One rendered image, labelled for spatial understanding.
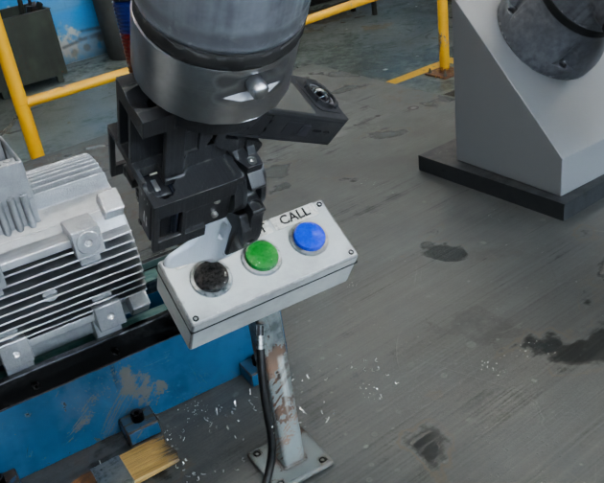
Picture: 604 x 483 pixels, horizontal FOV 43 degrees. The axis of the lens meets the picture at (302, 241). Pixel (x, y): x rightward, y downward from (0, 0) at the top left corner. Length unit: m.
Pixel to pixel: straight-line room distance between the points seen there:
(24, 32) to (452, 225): 4.62
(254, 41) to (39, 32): 5.28
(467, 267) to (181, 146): 0.74
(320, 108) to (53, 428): 0.53
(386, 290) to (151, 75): 0.74
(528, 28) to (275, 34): 0.94
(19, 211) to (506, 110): 0.79
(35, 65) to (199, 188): 5.20
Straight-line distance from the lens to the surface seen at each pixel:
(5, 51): 3.23
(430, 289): 1.09
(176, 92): 0.40
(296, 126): 0.50
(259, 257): 0.67
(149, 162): 0.47
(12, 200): 0.80
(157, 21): 0.38
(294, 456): 0.83
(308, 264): 0.68
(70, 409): 0.91
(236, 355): 0.96
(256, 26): 0.37
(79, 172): 0.85
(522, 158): 1.30
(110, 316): 0.83
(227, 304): 0.65
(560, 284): 1.10
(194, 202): 0.47
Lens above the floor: 1.40
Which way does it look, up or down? 29 degrees down
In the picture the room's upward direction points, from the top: 8 degrees counter-clockwise
